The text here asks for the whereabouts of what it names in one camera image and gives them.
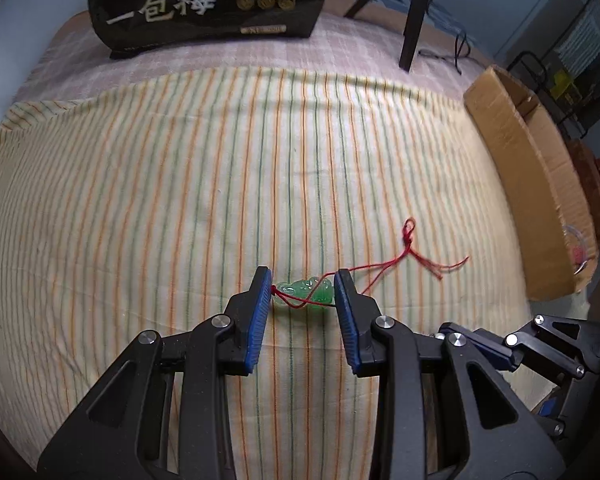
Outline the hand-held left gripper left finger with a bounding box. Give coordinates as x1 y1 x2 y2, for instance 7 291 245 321
36 266 273 480

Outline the cardboard box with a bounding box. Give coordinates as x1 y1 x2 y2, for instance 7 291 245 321
464 65 600 302

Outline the yellow striped sheet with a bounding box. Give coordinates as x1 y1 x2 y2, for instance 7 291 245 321
0 67 600 480

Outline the black clothes rack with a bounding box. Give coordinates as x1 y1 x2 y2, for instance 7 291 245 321
545 0 600 138

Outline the black metal shoe rack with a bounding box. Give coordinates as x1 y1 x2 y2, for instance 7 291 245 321
506 51 588 138

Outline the orange covered sofa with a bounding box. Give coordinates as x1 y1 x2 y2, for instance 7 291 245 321
565 137 600 246

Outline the black printed bag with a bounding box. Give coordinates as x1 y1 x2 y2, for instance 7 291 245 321
86 0 332 59

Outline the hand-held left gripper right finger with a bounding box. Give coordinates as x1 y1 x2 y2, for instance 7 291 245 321
333 268 568 480

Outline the black tripod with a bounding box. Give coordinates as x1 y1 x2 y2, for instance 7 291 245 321
344 0 432 72

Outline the green pendant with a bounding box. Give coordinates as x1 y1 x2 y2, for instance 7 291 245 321
271 217 471 315

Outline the white striped towel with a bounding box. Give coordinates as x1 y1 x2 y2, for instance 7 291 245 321
555 10 600 77

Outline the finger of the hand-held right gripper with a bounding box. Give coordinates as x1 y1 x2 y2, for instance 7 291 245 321
437 315 600 378

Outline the checkered bed sheet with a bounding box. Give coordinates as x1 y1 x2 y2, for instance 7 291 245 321
32 0 496 111

